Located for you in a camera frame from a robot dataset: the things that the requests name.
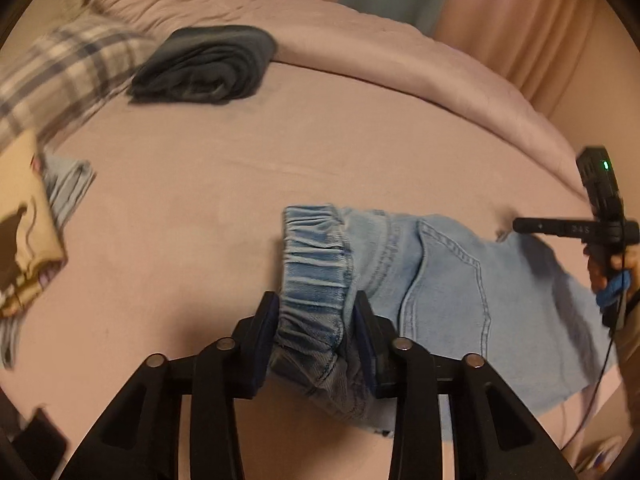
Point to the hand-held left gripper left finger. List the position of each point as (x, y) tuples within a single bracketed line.
[(265, 342)]

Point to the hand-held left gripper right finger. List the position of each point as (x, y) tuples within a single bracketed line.
[(363, 342)]

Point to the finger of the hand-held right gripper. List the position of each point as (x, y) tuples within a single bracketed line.
[(550, 227)]

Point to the light blue denim pants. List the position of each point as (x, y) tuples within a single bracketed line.
[(440, 290)]

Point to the dark folded pants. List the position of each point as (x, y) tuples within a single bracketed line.
[(205, 65)]

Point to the person's right hand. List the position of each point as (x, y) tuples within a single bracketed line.
[(597, 270)]

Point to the dark cloth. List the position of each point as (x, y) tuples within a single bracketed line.
[(40, 440)]

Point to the light blue folded cloth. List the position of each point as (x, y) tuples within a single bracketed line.
[(67, 185)]

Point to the striped cloth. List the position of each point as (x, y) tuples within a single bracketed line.
[(9, 340)]

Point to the pink duvet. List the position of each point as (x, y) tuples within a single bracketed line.
[(350, 45)]

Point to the beige printed cloth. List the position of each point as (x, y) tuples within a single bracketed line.
[(22, 220)]

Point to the plaid pillow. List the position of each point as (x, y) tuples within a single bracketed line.
[(65, 72)]

